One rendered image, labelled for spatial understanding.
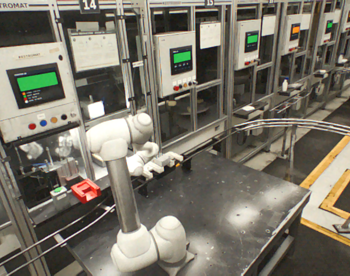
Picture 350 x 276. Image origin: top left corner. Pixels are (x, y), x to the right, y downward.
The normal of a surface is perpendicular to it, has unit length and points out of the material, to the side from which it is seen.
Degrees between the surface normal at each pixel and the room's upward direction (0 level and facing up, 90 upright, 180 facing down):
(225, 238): 0
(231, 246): 0
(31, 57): 90
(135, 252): 69
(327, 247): 0
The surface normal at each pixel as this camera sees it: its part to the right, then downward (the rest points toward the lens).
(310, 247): -0.07, -0.91
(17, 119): 0.69, 0.26
